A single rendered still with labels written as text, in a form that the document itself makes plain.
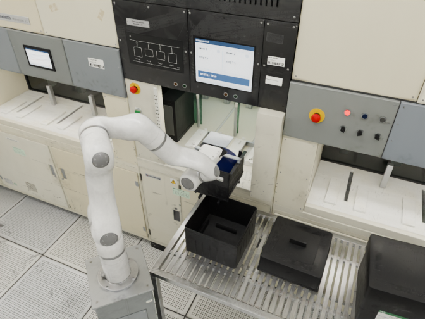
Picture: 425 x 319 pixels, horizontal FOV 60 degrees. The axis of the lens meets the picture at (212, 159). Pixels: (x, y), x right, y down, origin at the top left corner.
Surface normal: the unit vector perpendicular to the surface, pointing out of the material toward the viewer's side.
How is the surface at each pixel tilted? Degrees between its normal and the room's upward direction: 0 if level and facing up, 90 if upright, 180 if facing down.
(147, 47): 90
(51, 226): 0
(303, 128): 90
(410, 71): 90
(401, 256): 0
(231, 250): 90
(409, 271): 0
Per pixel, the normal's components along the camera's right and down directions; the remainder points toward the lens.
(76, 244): 0.00, -0.79
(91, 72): -0.40, 0.57
